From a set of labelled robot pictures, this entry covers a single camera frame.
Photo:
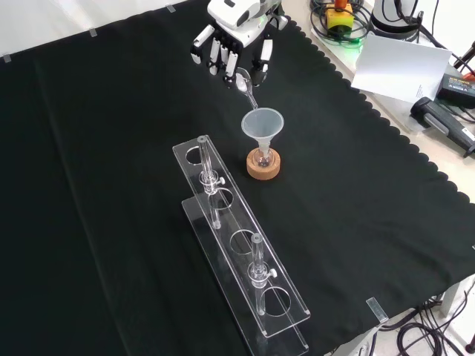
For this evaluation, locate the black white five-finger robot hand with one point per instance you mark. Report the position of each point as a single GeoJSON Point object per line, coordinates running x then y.
{"type": "Point", "coordinates": [230, 15]}

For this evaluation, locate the translucent plastic funnel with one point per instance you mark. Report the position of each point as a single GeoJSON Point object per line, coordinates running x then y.
{"type": "Point", "coordinates": [261, 126]}

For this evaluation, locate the small glass round-bottom flask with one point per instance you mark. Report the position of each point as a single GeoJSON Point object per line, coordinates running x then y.
{"type": "Point", "coordinates": [263, 160]}

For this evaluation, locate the clear acrylic funnel stand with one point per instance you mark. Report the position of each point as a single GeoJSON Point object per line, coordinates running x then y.
{"type": "Point", "coordinates": [237, 237]}

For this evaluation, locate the grey tape strip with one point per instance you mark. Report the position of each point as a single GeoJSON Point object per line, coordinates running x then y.
{"type": "Point", "coordinates": [93, 32]}
{"type": "Point", "coordinates": [6, 58]}
{"type": "Point", "coordinates": [170, 7]}

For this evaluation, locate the yellow stop button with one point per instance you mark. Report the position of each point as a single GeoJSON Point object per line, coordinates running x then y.
{"type": "Point", "coordinates": [339, 18]}

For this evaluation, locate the pale board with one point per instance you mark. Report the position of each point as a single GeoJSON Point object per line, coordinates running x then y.
{"type": "Point", "coordinates": [401, 66]}

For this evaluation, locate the black bench cloth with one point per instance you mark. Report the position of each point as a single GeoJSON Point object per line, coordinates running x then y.
{"type": "Point", "coordinates": [111, 185]}

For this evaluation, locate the black handheld device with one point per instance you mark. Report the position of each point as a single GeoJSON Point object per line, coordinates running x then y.
{"type": "Point", "coordinates": [441, 124]}

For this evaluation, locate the black power adapter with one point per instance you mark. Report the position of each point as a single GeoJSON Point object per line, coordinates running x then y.
{"type": "Point", "coordinates": [458, 89]}

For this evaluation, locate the clear tape strip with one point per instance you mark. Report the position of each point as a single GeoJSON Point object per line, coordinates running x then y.
{"type": "Point", "coordinates": [377, 309]}

